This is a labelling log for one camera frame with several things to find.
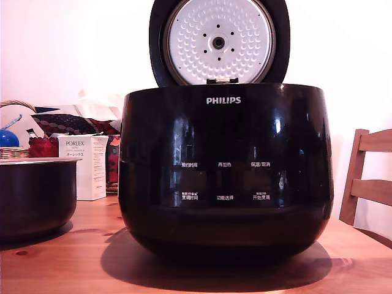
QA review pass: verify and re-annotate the dark metallic pot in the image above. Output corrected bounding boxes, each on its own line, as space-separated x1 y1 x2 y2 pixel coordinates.
0 158 82 243

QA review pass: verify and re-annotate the black Philips rice cooker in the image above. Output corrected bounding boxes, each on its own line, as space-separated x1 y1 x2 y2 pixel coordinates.
118 83 335 266

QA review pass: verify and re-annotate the black rice cooker lid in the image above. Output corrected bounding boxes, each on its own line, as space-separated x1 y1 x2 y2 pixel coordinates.
149 0 291 88

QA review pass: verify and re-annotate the dark floral box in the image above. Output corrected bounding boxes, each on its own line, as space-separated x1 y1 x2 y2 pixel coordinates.
105 134 121 185

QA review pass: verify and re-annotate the white paper bag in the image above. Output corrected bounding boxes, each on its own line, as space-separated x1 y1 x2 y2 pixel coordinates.
72 88 126 119

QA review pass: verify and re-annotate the white Porlex carton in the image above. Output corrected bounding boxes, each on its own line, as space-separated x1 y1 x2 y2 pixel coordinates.
57 132 110 202

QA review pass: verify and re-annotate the dark dotted cushion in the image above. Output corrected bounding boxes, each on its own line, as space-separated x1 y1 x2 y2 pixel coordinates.
30 113 121 136

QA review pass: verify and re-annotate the red patterned fabric pouch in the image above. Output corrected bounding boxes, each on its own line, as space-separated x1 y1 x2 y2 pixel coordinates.
28 136 59 159

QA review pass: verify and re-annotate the wooden chair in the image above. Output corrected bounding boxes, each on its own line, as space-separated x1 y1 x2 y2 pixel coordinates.
339 128 392 234

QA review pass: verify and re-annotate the wicker basket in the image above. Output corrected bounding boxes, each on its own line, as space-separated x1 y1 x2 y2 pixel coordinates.
0 99 38 160

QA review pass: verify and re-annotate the blue ball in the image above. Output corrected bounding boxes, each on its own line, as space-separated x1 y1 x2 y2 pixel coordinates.
0 128 20 148

